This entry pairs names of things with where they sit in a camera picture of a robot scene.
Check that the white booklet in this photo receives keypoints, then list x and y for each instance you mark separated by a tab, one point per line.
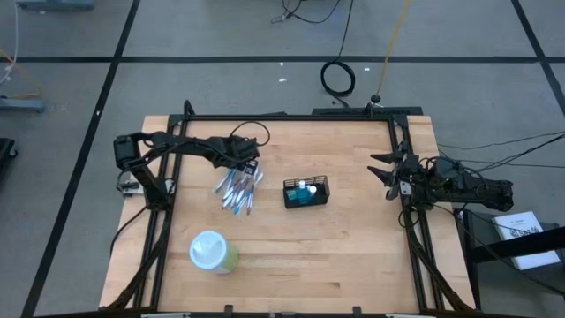
525	243

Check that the small white capped bottle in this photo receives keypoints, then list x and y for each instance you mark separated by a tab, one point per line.
313	190

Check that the teal mouthwash bottle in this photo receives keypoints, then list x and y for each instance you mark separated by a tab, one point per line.
303	194

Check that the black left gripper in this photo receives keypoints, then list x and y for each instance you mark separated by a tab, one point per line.
229	152

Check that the black metal table frame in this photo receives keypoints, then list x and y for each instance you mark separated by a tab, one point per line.
287	118

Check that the black floor object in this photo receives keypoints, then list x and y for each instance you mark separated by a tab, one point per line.
6	154

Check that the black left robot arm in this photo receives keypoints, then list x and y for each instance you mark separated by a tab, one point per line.
132	152

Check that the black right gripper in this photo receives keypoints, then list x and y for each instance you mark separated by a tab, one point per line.
409	170

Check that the gray table foot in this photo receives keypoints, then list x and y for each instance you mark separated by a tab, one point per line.
53	4
22	104

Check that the green wipes canister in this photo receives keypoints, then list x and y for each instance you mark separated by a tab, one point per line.
207	249

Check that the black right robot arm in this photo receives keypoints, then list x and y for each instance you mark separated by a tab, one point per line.
485	194

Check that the black floor plate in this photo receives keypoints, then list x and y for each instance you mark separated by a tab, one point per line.
344	110

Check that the black side stand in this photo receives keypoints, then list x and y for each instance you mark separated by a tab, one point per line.
507	249

